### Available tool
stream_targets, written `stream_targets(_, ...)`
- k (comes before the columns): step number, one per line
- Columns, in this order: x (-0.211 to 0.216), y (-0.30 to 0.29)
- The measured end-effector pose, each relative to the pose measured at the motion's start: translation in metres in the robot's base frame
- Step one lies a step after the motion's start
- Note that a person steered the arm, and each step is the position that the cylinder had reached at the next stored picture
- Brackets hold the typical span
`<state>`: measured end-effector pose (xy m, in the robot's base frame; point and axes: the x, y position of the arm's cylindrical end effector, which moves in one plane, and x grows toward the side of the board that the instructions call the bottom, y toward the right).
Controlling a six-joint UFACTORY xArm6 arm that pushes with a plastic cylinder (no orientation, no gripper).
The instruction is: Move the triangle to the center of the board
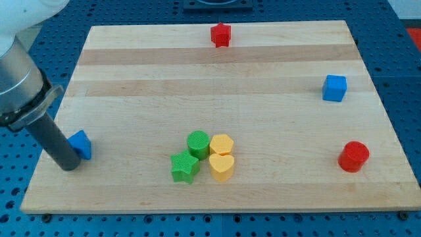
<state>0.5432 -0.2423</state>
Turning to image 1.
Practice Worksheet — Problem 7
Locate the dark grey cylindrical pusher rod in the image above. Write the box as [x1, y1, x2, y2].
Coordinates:
[26, 113, 81, 171]

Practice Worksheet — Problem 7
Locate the blue triangle block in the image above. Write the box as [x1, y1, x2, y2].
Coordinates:
[68, 130, 91, 160]

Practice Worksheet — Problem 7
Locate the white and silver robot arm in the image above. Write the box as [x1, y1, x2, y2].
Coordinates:
[1, 0, 81, 171]

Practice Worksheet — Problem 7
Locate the wooden board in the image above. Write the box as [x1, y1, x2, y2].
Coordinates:
[20, 20, 420, 214]

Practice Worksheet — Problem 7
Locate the green star block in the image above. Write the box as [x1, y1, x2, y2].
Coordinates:
[170, 149, 200, 184]

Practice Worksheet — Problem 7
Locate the green cylinder block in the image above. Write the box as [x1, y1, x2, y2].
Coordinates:
[187, 130, 210, 160]

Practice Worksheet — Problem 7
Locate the yellow hexagon block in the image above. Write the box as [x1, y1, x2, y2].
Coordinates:
[209, 134, 234, 155]

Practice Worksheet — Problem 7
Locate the yellow heart block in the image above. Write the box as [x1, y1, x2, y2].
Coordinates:
[209, 153, 235, 182]

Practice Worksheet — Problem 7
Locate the red star block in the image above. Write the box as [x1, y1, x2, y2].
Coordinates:
[210, 22, 232, 48]

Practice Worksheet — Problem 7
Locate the blue cube block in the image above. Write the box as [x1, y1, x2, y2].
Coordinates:
[322, 74, 347, 102]

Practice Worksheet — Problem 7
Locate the red cylinder block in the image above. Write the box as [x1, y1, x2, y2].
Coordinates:
[337, 141, 370, 172]

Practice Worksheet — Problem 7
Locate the red object at edge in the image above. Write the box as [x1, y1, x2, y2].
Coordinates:
[406, 28, 421, 51]

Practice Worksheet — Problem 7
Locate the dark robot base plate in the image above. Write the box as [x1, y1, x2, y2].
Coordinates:
[182, 0, 253, 11]

